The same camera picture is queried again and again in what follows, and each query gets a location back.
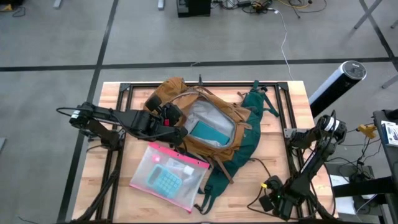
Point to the black computer tower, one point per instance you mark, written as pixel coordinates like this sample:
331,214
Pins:
192,7

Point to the black equipment cart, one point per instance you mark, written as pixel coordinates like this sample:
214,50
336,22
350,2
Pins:
363,188

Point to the tan and teal backpack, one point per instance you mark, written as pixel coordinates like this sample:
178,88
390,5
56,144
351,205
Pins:
248,143

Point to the grey power strip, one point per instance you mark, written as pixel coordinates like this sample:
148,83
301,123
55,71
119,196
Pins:
241,2

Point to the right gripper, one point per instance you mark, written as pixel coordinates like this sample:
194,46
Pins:
284,202

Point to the dark teal notebook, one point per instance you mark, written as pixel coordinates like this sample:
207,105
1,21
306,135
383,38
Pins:
210,133

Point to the black white tower fan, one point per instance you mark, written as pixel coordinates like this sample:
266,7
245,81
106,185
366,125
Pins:
335,84

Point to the yellow hand tool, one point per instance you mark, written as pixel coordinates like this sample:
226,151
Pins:
367,130

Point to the white paper sheet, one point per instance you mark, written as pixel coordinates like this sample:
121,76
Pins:
337,181

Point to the blue white cardboard box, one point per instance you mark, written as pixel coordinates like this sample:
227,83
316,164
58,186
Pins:
391,133

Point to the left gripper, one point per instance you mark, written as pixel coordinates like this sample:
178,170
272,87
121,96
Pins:
171,115

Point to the pink-edged mesh zipper pouch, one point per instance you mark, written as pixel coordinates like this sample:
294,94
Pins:
199,180

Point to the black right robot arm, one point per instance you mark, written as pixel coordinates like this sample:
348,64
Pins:
311,168

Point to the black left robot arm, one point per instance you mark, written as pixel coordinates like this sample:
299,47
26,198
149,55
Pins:
136,123

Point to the grey table leg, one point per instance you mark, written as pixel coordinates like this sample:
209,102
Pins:
390,81
368,14
57,3
160,3

